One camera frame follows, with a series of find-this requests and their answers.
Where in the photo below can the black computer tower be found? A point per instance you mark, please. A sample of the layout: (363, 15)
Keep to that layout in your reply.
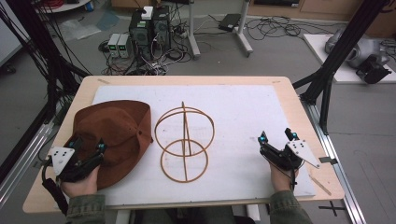
(140, 34)
(161, 29)

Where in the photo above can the black flat box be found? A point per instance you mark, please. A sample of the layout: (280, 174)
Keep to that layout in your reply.
(229, 21)

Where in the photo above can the person's right hand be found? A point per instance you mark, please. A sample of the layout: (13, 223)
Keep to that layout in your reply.
(281, 179)

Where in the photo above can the thin wooden stick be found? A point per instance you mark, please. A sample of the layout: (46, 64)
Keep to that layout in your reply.
(320, 185)

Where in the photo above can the grey and black machine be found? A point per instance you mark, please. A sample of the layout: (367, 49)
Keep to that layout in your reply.
(361, 53)

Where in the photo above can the black metal frame post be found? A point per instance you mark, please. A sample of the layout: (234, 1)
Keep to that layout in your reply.
(43, 53)
(339, 56)

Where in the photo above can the brown hat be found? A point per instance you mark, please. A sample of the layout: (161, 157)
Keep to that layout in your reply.
(118, 133)

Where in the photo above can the person's left hand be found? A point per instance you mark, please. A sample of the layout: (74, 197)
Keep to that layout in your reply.
(81, 186)

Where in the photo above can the aluminium rail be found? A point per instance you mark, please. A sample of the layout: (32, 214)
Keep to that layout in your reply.
(21, 158)
(336, 161)

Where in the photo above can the white metal stand leg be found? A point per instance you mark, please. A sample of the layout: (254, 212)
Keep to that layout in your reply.
(193, 34)
(243, 31)

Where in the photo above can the person's legs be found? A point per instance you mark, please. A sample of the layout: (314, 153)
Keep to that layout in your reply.
(193, 216)

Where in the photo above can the white box on computer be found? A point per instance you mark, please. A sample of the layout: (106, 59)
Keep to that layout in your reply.
(147, 13)

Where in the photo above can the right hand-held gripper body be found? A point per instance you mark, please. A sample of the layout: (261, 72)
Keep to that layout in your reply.
(289, 155)

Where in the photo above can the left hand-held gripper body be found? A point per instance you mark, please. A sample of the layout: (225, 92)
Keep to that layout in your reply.
(63, 158)

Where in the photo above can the white floor platform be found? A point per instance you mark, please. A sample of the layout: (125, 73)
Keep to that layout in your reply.
(342, 62)

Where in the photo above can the white foam board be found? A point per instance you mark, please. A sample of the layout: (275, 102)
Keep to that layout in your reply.
(236, 124)

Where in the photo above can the grey power supply unit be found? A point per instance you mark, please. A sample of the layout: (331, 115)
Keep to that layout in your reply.
(113, 45)
(124, 46)

